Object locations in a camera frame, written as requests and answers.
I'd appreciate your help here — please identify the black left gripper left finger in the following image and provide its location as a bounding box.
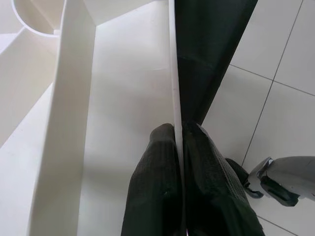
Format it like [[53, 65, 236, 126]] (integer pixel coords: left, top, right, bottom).
[[120, 123, 185, 236]]

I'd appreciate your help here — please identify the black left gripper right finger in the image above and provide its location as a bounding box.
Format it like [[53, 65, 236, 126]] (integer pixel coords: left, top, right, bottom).
[[181, 120, 266, 236]]

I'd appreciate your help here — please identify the white plastic table top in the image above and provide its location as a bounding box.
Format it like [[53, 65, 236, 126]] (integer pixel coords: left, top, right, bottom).
[[0, 0, 186, 236]]

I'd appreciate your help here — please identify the black tablecloth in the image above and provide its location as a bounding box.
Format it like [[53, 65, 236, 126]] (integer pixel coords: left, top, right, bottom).
[[173, 0, 259, 126]]

